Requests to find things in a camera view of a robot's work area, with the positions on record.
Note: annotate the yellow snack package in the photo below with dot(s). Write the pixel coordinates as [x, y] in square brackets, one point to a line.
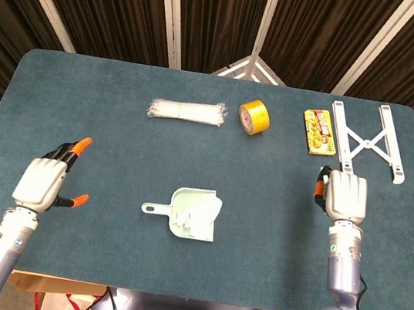
[319, 133]

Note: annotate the bundle of wrapped white straws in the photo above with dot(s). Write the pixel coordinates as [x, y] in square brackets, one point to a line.
[186, 111]

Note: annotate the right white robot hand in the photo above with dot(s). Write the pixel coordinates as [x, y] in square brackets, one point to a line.
[346, 199]

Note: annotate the white triangular partition base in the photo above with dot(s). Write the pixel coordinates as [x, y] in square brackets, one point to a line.
[231, 67]

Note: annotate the red and white bag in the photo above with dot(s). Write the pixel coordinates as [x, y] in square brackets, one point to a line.
[63, 307]

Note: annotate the yellow packing tape roll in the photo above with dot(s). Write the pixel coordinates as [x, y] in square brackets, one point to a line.
[260, 114]

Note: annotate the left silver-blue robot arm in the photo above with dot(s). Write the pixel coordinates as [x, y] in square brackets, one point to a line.
[2, 249]

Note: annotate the brown cardboard box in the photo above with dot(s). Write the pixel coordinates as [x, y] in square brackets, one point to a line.
[51, 284]

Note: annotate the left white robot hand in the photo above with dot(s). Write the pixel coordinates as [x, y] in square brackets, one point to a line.
[39, 184]

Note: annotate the white folding laptop stand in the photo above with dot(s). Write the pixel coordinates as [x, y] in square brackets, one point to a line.
[366, 142]

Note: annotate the mint green plastic dustpan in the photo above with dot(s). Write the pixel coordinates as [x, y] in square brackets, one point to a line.
[184, 197]

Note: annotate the white paper ball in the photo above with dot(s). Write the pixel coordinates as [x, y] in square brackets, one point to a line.
[183, 219]

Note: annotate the blue felt table cover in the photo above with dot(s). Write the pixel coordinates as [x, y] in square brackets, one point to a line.
[114, 149]

